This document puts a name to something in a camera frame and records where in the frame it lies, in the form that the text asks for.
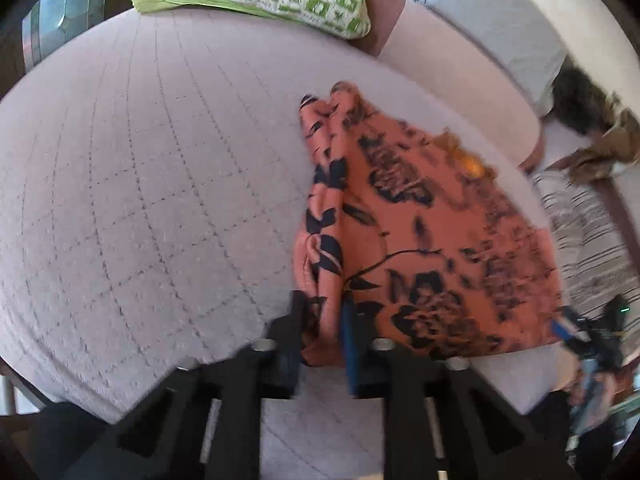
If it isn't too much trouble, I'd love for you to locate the orange black floral garment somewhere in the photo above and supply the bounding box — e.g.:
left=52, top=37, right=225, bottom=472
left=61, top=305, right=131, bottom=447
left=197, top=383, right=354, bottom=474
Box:
left=293, top=82, right=561, bottom=366

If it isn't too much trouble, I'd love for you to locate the striped white brown cloth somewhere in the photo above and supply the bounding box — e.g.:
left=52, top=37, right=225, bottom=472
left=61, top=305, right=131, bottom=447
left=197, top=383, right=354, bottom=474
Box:
left=532, top=170, right=639, bottom=328

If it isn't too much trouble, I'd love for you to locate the brown crumpled cloth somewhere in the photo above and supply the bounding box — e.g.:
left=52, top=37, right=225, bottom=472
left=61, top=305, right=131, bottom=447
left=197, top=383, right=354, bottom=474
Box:
left=568, top=108, right=639, bottom=184

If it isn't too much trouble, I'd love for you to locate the dark furry item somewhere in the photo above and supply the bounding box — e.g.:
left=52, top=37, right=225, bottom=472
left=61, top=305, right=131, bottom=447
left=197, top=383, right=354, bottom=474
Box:
left=551, top=65, right=617, bottom=136

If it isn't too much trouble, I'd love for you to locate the pink bolster cushion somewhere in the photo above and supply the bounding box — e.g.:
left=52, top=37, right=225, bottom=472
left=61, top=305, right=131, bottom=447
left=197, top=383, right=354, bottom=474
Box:
left=350, top=0, right=544, bottom=172

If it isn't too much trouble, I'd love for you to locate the grey pillow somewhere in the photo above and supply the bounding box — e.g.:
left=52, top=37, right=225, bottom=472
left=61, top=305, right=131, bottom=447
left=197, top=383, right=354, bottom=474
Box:
left=416, top=0, right=568, bottom=116

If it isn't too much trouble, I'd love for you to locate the stained glass window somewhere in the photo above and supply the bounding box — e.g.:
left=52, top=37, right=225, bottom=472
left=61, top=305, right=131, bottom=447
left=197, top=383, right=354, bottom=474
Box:
left=22, top=0, right=105, bottom=72

